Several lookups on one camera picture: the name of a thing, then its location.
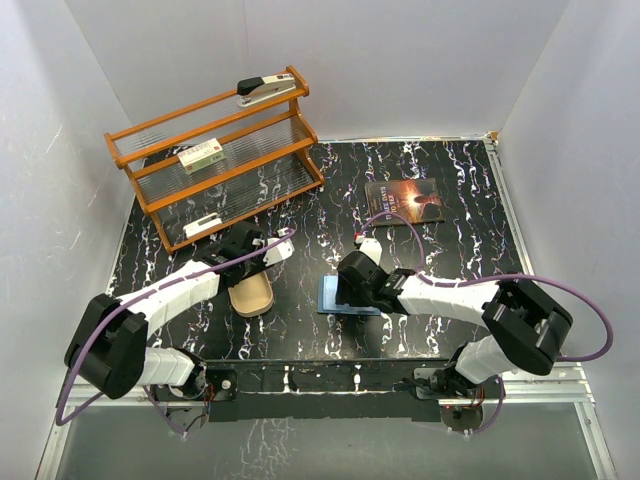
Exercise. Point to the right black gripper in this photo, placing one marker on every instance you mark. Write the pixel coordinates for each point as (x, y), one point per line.
(345, 295)

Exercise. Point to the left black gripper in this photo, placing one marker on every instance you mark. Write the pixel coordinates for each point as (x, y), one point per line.
(259, 265)

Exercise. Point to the blue leather card holder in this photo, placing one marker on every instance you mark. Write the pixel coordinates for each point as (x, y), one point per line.
(327, 304)

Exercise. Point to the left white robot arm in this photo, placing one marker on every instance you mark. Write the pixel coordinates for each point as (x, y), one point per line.
(110, 343)

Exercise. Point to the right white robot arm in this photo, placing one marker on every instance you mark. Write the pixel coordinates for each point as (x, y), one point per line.
(527, 326)

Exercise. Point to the white card on rack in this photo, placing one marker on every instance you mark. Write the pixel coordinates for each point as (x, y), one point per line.
(198, 226)

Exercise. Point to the orange wooden three-tier rack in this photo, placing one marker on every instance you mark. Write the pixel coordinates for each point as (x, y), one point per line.
(267, 162)

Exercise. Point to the green and white small box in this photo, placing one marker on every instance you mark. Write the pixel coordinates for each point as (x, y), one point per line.
(202, 155)

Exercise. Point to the dark book with sunset cover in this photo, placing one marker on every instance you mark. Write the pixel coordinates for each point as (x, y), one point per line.
(416, 200)

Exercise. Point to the black and beige stapler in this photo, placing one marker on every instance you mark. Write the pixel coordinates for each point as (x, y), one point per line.
(255, 90)

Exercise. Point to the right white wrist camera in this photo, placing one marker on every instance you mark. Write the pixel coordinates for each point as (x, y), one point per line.
(369, 246)

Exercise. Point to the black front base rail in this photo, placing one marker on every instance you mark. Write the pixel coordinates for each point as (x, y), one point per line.
(335, 389)

